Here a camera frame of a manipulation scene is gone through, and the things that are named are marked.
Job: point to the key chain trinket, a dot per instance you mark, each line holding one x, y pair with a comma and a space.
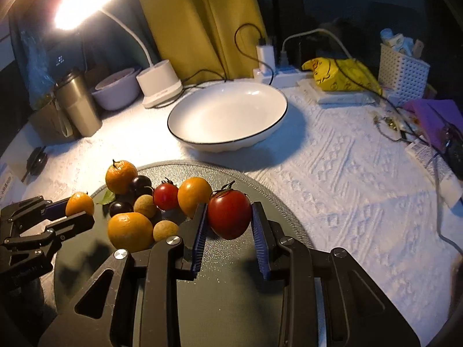
388, 127

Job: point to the lilac bowl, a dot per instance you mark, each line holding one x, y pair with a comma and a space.
118, 90

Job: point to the purple cloth pouch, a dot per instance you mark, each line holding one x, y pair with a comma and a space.
433, 116

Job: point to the large orange with stem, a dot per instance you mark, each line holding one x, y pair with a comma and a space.
119, 176

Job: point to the small black round object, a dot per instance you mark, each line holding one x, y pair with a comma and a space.
35, 163

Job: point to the large red tomato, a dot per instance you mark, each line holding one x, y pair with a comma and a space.
229, 212

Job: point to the white tissue pack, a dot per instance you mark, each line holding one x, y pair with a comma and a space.
321, 97

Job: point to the dark plum upper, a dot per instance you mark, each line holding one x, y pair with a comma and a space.
141, 185

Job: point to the green leaf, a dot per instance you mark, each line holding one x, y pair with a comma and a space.
107, 198

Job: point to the small orange back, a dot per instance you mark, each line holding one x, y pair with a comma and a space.
192, 192

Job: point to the white usb charger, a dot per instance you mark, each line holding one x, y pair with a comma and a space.
266, 58

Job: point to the white perforated basket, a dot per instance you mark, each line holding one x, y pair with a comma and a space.
403, 77

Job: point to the tan longan fruit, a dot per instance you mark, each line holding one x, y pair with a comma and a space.
145, 205
164, 229

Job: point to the round grey placemat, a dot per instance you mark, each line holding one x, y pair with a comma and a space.
193, 289

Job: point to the small orange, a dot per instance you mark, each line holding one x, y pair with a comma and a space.
79, 202
192, 192

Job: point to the small orange front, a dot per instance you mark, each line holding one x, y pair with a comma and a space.
79, 202

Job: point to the dark plum lower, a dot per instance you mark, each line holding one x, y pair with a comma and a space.
118, 207

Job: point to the yellow duck print bag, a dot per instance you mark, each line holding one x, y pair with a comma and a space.
349, 75

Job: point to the white bowl with dark rim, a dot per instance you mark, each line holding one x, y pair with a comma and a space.
228, 116

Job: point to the yellow curtain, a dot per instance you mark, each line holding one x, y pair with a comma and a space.
206, 39

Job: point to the white power strip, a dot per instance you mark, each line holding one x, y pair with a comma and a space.
282, 78

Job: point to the small red cherry tomato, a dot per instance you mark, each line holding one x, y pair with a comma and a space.
165, 195

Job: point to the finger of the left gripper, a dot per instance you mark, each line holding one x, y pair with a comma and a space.
63, 229
54, 207

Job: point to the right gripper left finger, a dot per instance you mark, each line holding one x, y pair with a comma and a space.
193, 233

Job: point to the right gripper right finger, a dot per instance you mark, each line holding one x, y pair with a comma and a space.
272, 258

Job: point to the steel travel tumbler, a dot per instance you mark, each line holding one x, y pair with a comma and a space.
73, 95

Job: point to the dark plum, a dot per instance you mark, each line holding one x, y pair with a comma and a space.
118, 207
141, 185

